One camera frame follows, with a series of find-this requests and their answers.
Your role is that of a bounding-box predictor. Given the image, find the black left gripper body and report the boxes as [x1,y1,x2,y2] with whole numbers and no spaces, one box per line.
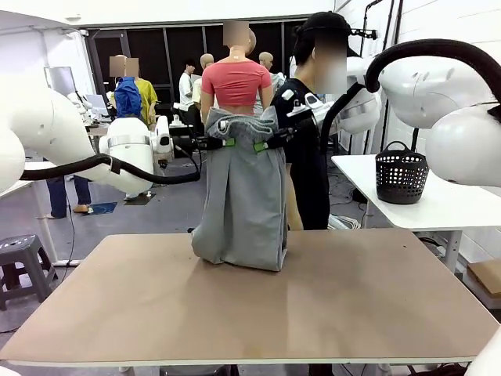
[195,136,227,152]

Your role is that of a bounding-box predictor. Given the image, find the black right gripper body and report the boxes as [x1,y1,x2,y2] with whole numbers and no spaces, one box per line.
[269,128,299,152]

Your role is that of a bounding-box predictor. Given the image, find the grey training pants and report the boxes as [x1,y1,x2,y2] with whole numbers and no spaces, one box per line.
[190,107,290,273]

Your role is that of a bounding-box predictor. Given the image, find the person in black shirt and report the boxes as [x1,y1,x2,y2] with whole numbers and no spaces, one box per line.
[272,11,353,232]

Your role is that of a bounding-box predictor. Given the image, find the standing person white shirt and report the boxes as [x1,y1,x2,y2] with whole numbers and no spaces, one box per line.
[178,58,204,117]

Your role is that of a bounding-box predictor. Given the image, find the bald mannequin grey shirt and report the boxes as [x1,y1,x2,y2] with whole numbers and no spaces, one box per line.
[258,51,287,93]

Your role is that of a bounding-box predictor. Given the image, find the mannequin with yellow shirt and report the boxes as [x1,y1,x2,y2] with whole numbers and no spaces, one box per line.
[124,57,160,127]

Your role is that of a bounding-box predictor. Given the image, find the bald beige mannequin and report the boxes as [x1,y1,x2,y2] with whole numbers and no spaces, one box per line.
[199,53,217,74]

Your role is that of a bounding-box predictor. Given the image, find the black perforated laundry basket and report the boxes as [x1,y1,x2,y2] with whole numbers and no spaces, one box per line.
[374,140,430,205]

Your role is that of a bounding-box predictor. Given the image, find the blue floor mat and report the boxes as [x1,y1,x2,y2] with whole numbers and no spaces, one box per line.
[88,201,118,215]

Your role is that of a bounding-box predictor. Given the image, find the person in blue jeans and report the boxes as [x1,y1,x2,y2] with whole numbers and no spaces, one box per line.
[45,175,94,220]

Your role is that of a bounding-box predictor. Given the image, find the grey framed board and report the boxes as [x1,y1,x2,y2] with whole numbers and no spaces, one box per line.
[43,65,76,99]

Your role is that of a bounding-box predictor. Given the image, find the white side table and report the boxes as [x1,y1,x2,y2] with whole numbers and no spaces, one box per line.
[330,154,501,275]

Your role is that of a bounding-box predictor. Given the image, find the grey plastic stool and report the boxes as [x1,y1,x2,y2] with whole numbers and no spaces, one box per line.
[0,233,59,313]

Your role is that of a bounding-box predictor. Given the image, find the brown cardboard box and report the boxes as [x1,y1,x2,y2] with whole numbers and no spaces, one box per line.
[465,258,501,301]

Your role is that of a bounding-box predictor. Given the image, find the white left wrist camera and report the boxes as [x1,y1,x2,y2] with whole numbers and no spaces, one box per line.
[172,102,190,127]

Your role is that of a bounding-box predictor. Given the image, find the white coiled floor cable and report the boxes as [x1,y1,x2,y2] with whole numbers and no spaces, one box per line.
[329,214,362,233]

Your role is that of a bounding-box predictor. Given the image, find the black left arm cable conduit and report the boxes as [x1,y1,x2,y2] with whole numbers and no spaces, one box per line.
[19,143,201,185]

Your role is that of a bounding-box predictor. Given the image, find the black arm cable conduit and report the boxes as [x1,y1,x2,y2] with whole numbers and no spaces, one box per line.
[319,38,501,157]
[19,143,201,185]

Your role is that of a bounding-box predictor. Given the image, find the black metal stand frame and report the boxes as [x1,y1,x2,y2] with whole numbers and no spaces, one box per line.
[349,0,405,52]

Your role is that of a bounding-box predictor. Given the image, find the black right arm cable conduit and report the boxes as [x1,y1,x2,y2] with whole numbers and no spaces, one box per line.
[319,38,501,157]

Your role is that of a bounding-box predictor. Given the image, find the black floor cable bundle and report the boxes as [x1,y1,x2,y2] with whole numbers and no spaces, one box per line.
[406,361,473,376]

